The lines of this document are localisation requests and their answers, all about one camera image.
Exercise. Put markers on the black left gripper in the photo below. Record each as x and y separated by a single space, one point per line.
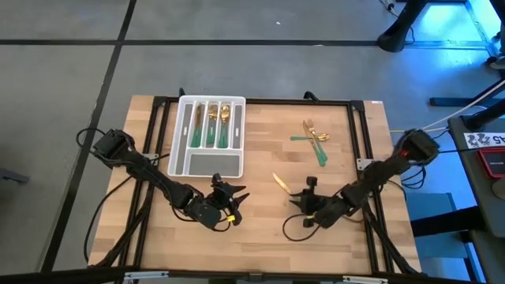
207 213

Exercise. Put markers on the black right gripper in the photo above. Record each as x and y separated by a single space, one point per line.
327 209

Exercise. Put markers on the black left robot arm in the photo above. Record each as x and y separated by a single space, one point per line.
150 173

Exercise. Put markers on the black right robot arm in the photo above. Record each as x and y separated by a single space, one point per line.
378 173

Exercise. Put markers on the white cutlery tray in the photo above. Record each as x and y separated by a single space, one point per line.
215 165

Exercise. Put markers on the black clamp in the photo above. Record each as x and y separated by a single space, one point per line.
182 93
311 96

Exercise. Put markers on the white sticker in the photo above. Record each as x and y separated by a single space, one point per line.
376 102

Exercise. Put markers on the black bar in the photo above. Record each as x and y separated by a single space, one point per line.
446 223

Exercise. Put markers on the dark grey side table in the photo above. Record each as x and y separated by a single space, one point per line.
473 189

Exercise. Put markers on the black stand leg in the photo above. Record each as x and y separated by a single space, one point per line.
453 102

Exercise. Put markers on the black stand base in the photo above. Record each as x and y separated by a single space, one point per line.
394 39

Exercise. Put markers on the white printed label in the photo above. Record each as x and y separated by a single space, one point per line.
483 140

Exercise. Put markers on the black crossbar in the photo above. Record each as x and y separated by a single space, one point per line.
59 275

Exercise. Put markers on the red framed tablet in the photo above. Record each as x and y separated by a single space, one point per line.
495 161

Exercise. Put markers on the grey furniture foot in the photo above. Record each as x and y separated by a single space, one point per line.
13 176

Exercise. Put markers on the person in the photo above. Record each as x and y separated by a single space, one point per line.
499 61

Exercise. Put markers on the silver mount plate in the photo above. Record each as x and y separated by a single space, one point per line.
150 156
365 163

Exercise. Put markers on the silver bracket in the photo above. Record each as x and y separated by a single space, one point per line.
146 275
365 279

